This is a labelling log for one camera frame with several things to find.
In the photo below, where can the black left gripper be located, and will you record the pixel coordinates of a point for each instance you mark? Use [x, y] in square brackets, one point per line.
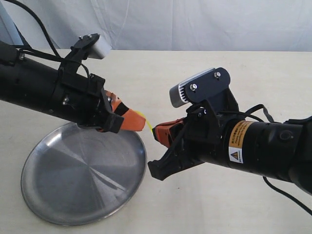
[82, 100]

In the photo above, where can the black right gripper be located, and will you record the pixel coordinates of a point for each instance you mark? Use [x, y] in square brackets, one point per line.
[201, 136]

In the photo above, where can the thin yellow stick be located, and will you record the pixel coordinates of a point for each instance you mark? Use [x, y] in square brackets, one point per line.
[146, 120]

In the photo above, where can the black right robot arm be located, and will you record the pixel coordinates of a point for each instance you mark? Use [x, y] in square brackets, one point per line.
[234, 139]

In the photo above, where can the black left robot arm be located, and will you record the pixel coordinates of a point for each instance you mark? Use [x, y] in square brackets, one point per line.
[28, 83]

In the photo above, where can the round stainless steel plate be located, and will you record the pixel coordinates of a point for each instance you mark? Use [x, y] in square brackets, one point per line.
[76, 176]

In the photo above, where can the white backdrop cloth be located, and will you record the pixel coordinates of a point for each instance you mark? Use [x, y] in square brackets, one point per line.
[192, 25]

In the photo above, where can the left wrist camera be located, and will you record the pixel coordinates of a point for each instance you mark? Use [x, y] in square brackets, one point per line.
[92, 46]

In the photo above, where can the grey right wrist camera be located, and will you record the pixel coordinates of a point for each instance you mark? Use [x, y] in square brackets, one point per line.
[201, 86]

